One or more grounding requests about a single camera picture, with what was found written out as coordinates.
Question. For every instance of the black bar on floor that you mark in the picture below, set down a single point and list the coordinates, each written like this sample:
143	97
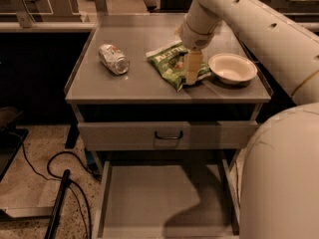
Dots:
54	218

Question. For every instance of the grey top drawer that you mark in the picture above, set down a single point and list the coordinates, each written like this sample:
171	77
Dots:
140	135

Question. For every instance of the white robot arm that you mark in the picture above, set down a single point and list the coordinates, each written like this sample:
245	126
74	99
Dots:
280	178

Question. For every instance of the open grey middle drawer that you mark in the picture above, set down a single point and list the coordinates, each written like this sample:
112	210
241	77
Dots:
179	201

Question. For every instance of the white horizontal rail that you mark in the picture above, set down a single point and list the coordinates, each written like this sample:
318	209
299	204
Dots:
48	27

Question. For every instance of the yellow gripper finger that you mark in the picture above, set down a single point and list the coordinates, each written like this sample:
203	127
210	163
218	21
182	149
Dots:
192	63

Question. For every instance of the grey table base plate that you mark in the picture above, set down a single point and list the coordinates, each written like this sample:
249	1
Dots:
28	212

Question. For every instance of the green jalapeno chip bag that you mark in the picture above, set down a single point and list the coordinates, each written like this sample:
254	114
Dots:
169	62

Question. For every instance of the crushed silver soda can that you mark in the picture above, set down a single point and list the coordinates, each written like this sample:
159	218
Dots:
114	59

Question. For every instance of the white paper bowl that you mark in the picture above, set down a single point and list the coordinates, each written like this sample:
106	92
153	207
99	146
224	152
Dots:
232	69

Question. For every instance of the black drawer handle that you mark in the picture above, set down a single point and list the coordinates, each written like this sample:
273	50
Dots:
168	137

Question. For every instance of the dark chair at left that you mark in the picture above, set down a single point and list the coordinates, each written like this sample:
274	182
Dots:
11	137

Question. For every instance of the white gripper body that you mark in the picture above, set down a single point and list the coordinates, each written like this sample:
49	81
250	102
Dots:
196	39

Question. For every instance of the grey metal drawer cabinet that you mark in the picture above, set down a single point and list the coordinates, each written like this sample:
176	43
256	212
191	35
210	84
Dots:
98	95

